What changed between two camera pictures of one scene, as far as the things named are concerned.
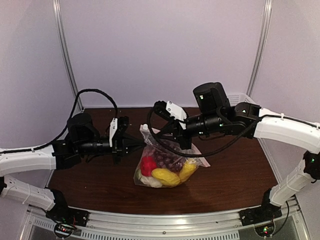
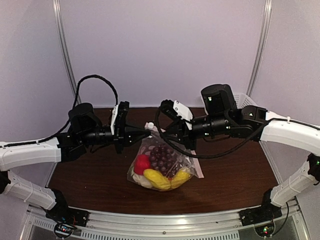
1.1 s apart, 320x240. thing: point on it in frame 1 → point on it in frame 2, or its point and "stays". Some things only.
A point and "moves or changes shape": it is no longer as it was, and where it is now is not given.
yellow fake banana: x=187 y=169 → x=181 y=176
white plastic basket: x=235 y=98 stays
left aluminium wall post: x=56 y=7 stays
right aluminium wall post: x=267 y=18 stays
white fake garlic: x=151 y=182 → x=142 y=180
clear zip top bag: x=159 y=168 moves or changes shape
